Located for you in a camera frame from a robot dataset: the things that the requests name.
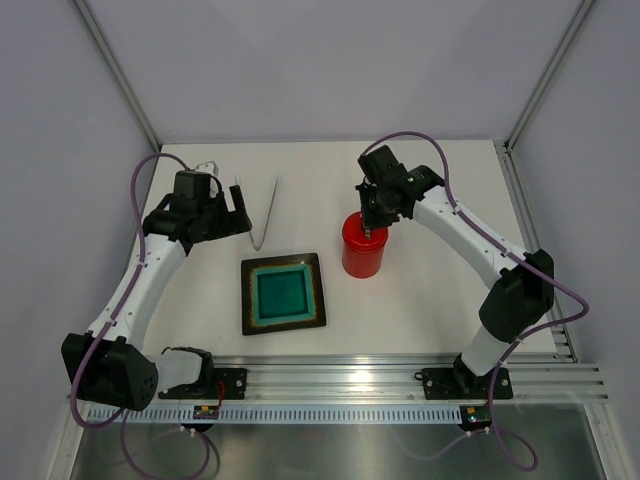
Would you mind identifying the long metal tongs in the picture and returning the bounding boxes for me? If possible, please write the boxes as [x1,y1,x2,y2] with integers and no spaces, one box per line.
[244,172,281,252]

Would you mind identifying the red round lid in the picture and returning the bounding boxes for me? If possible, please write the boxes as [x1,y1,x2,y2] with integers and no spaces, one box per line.
[341,212,389,252]

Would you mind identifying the red cylindrical container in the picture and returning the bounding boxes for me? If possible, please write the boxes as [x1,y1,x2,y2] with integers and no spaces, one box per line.
[342,241,386,279]

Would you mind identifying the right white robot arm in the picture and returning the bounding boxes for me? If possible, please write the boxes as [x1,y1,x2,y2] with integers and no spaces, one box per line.
[356,146,554,396]

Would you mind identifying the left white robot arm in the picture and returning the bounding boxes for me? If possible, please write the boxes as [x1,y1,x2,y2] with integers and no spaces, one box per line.
[61,170,252,411]

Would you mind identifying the square dark teal plate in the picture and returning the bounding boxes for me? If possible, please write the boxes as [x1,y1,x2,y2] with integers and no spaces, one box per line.
[240,253,327,336]

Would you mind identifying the left small circuit board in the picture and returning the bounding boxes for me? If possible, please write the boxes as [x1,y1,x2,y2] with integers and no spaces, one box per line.
[193,405,219,421]

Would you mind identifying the small circuit board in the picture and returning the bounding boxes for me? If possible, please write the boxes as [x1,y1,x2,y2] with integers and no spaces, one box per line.
[460,406,492,427]
[193,405,219,421]

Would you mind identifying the right small circuit board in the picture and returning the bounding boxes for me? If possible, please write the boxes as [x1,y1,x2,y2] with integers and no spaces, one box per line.
[460,406,492,427]

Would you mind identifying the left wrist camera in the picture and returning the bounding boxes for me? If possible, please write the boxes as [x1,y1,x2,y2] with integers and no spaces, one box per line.
[194,161,219,177]

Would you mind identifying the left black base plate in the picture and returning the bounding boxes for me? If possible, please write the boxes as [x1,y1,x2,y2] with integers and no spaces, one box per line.
[158,367,248,401]

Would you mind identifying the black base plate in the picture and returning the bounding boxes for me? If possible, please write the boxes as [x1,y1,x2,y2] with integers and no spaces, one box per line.
[413,367,514,400]
[158,367,248,401]

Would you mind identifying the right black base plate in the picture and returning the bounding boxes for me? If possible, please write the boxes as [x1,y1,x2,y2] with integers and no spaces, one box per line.
[413,367,514,400]

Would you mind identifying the white slotted cable duct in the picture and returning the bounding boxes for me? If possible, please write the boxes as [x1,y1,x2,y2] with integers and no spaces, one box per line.
[127,402,462,425]

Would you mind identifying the aluminium mounting rail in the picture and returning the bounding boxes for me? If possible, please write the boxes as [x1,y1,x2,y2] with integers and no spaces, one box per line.
[214,354,609,404]

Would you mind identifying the left aluminium frame post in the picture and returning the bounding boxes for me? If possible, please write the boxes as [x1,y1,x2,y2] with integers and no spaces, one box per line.
[70,0,162,152]

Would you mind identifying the aluminium frame post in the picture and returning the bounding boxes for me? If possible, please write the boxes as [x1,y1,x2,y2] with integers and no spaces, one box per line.
[70,0,162,152]
[504,0,599,155]

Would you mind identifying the right aluminium frame post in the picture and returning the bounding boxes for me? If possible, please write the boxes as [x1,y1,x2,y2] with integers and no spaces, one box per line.
[504,0,599,155]

